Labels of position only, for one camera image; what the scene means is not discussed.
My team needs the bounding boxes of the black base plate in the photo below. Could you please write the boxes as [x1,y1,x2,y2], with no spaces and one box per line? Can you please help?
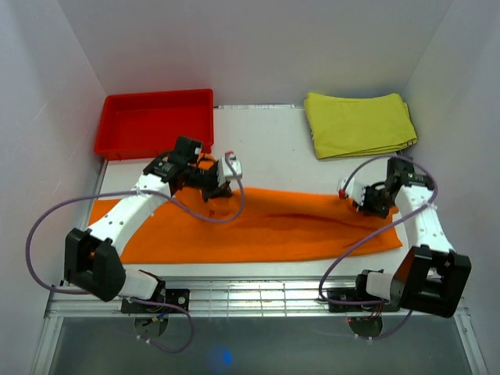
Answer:
[120,289,190,315]
[327,287,377,313]

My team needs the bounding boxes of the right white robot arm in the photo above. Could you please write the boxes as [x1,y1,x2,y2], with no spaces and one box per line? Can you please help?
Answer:
[339,156,472,318]

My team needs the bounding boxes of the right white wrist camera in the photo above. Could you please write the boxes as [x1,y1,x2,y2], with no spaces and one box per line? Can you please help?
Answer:
[337,177,368,205]

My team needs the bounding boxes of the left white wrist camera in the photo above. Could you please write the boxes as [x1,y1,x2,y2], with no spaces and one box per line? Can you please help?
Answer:
[216,152,242,185]

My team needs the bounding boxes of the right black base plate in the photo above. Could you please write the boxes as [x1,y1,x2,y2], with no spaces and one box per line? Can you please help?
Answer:
[327,287,377,313]

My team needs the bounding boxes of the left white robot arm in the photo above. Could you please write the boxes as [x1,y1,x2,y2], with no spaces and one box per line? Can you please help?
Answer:
[64,136,242,313]

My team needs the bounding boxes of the orange trousers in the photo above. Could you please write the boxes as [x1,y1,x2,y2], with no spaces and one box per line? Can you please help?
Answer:
[87,153,404,266]

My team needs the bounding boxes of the red plastic tray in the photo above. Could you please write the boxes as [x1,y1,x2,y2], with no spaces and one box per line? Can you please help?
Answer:
[94,88,214,161]

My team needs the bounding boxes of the folded yellow trousers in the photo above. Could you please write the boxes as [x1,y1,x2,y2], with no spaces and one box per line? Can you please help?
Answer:
[304,92,417,159]

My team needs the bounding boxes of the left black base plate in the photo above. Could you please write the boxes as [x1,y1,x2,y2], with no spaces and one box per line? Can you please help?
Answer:
[120,289,190,315]

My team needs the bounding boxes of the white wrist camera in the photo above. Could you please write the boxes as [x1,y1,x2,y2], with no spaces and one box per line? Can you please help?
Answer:
[216,152,242,185]
[337,177,368,205]

